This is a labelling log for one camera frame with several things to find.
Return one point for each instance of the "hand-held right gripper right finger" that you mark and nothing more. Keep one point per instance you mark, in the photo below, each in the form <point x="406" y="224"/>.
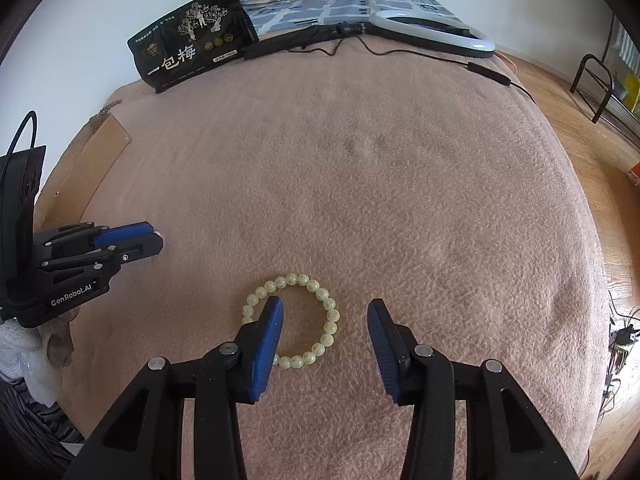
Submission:
<point x="385" y="350"/>

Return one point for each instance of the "black snack bag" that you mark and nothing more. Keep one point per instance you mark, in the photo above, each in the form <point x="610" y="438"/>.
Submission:
<point x="195" y="40"/>

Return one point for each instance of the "blue plaid bedsheet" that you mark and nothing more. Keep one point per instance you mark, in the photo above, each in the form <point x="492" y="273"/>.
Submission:
<point x="300" y="12"/>

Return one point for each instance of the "yellow box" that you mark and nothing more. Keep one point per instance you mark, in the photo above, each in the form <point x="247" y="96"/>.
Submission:
<point x="632" y="90"/>

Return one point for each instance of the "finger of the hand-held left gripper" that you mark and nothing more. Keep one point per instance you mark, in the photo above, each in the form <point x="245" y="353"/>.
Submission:
<point x="140" y="250"/>
<point x="125" y="232"/>

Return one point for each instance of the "cardboard box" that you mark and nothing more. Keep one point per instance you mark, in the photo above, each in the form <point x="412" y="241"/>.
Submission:
<point x="95" y="160"/>

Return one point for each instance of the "black metal rack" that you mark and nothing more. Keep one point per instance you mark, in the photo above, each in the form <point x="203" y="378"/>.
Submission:
<point x="603" y="97"/>

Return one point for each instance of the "small orange item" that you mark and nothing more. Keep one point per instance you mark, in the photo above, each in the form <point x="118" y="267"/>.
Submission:
<point x="636" y="171"/>

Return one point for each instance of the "pink fleece blanket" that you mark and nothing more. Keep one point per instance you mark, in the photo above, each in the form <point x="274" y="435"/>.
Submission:
<point x="375" y="210"/>

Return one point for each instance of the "grey striped clothing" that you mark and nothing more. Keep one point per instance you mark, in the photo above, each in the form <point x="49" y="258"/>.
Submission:
<point x="30" y="425"/>

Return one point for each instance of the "person's left hand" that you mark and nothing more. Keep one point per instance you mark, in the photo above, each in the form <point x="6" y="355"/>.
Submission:
<point x="25" y="360"/>

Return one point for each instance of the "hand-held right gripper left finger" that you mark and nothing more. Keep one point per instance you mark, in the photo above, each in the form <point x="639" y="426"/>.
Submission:
<point x="267" y="345"/>

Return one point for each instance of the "white radiator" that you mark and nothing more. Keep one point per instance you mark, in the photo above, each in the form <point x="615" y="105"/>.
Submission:
<point x="630" y="50"/>

